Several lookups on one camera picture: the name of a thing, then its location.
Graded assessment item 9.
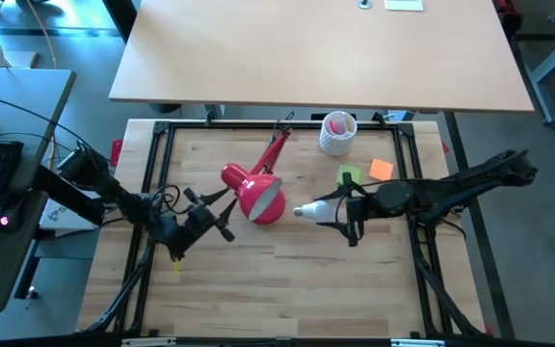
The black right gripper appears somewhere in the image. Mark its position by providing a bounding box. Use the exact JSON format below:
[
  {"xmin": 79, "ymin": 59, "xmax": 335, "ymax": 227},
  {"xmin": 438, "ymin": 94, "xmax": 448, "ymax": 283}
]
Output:
[{"xmin": 313, "ymin": 172, "xmax": 380, "ymax": 248}]

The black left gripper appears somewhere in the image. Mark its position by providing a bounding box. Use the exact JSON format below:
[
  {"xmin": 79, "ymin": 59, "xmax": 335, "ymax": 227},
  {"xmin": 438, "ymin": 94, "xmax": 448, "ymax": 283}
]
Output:
[{"xmin": 161, "ymin": 186, "xmax": 239, "ymax": 261}]

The white lightbulb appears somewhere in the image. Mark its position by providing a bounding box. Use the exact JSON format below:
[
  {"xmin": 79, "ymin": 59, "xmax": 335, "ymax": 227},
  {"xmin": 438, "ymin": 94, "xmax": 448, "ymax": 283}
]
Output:
[{"xmin": 292, "ymin": 200, "xmax": 339, "ymax": 224}]

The red desk lamp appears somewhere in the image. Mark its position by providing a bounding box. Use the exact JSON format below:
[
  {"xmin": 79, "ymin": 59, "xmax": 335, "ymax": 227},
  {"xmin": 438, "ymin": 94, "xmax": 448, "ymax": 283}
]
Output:
[{"xmin": 220, "ymin": 125, "xmax": 293, "ymax": 226}]

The green sticky note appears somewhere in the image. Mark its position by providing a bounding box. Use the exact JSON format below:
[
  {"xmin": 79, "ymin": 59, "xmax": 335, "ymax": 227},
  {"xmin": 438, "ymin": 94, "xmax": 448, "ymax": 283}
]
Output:
[{"xmin": 336, "ymin": 164, "xmax": 363, "ymax": 188}]

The orange sticky note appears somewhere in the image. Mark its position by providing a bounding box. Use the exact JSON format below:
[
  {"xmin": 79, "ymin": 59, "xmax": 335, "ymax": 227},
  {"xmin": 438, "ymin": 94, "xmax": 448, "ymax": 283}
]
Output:
[{"xmin": 368, "ymin": 158, "xmax": 395, "ymax": 182}]

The white textured cup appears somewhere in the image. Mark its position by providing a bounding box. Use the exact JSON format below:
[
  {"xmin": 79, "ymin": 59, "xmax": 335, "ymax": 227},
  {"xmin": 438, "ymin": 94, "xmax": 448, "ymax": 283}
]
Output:
[{"xmin": 318, "ymin": 111, "xmax": 358, "ymax": 157}]

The black round base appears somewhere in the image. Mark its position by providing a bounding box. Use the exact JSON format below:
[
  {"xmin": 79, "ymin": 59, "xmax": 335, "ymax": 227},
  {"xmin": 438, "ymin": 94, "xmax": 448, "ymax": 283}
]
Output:
[{"xmin": 146, "ymin": 102, "xmax": 182, "ymax": 115}]

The light wood desk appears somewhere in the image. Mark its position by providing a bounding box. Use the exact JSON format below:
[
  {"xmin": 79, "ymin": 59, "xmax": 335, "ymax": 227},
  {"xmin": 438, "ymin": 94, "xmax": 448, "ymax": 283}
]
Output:
[{"xmin": 108, "ymin": 0, "xmax": 535, "ymax": 113}]

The white printed box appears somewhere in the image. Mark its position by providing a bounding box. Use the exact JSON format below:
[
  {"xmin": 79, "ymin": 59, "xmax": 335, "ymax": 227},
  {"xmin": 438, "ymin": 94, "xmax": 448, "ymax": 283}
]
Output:
[{"xmin": 39, "ymin": 191, "xmax": 110, "ymax": 231}]

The black desk leg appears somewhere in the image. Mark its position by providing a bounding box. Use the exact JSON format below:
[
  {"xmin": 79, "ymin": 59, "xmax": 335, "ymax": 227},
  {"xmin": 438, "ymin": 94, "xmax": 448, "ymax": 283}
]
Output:
[{"xmin": 102, "ymin": 0, "xmax": 139, "ymax": 43}]

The black computer mouse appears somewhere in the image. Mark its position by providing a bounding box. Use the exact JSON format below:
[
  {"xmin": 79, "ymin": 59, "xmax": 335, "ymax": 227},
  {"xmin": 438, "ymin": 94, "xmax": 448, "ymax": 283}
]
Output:
[{"xmin": 0, "ymin": 201, "xmax": 24, "ymax": 235}]

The white card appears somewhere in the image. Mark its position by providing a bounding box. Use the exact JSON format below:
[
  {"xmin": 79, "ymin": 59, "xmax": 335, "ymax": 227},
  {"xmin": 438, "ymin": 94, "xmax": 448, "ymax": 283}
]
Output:
[{"xmin": 383, "ymin": 0, "xmax": 425, "ymax": 13}]

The grey side desk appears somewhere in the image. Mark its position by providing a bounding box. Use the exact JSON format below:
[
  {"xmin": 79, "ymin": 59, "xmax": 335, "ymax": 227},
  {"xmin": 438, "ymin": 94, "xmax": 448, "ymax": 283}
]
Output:
[{"xmin": 0, "ymin": 67, "xmax": 77, "ymax": 314}]

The black red toolbox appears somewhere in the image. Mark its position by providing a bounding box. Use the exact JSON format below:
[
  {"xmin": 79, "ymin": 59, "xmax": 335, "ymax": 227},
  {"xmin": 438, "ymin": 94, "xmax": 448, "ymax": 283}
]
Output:
[{"xmin": 492, "ymin": 0, "xmax": 524, "ymax": 40}]

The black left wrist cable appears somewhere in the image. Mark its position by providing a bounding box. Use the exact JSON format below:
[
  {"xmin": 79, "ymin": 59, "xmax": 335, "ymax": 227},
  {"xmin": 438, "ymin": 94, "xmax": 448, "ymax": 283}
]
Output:
[{"xmin": 151, "ymin": 184, "xmax": 183, "ymax": 216}]

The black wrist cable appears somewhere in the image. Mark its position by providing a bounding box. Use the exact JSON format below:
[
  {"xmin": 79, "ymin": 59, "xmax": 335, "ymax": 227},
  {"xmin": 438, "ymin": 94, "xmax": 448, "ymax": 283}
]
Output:
[
  {"xmin": 151, "ymin": 184, "xmax": 183, "ymax": 216},
  {"xmin": 332, "ymin": 176, "xmax": 457, "ymax": 232}
]

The black aluminium table frame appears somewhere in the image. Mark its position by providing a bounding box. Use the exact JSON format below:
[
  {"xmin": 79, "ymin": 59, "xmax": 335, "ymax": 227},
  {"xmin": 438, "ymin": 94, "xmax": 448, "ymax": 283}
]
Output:
[{"xmin": 77, "ymin": 113, "xmax": 495, "ymax": 338}]

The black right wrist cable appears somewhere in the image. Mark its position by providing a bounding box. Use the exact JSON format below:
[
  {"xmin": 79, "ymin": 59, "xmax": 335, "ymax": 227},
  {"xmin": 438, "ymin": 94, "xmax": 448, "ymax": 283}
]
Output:
[{"xmin": 332, "ymin": 176, "xmax": 457, "ymax": 232}]

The silver bracket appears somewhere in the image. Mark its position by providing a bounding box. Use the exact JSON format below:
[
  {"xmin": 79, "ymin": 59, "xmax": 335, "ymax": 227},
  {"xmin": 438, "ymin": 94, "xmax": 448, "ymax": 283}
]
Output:
[
  {"xmin": 121, "ymin": 336, "xmax": 177, "ymax": 347},
  {"xmin": 390, "ymin": 338, "xmax": 446, "ymax": 347}
]

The black floor rail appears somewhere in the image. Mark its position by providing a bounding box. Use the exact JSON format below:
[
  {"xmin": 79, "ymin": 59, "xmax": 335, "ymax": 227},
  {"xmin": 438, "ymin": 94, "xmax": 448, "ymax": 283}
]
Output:
[{"xmin": 443, "ymin": 111, "xmax": 517, "ymax": 340}]

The thin black desk cable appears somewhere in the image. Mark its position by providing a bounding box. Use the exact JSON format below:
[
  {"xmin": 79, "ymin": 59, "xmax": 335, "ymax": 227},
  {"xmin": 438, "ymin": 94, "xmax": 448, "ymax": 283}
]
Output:
[{"xmin": 0, "ymin": 90, "xmax": 95, "ymax": 150}]

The yellow cable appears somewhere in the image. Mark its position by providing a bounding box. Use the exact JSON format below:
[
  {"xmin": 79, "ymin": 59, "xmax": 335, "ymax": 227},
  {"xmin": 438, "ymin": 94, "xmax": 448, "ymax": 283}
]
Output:
[{"xmin": 25, "ymin": 0, "xmax": 60, "ymax": 168}]

